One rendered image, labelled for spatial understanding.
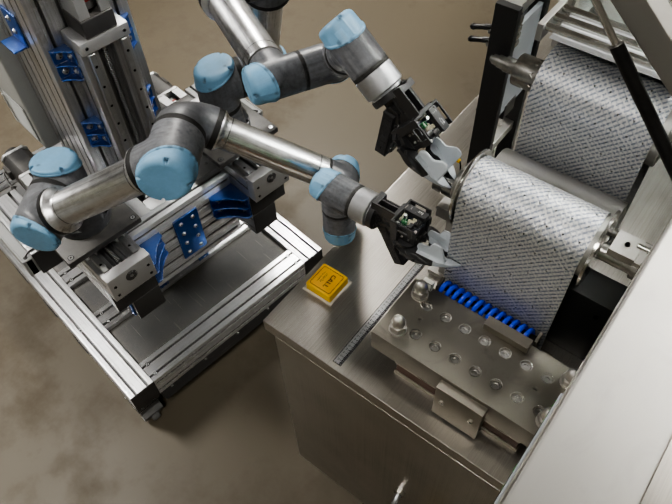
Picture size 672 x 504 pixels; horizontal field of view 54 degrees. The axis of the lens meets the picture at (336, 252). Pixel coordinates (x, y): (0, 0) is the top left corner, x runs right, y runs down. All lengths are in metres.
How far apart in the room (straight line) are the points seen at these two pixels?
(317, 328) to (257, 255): 1.04
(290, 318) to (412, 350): 0.33
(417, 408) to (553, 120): 0.62
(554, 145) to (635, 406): 0.83
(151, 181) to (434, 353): 0.66
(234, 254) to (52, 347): 0.78
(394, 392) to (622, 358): 0.83
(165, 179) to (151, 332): 1.07
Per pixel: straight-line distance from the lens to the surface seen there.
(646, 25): 0.71
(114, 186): 1.48
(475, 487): 1.44
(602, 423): 0.58
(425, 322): 1.32
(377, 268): 1.55
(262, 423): 2.36
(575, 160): 1.35
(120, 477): 2.40
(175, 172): 1.36
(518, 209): 1.17
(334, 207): 1.39
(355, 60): 1.16
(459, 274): 1.35
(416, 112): 1.16
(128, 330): 2.39
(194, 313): 2.36
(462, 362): 1.29
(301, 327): 1.47
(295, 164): 1.51
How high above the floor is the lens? 2.16
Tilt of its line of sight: 53 degrees down
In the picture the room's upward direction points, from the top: 3 degrees counter-clockwise
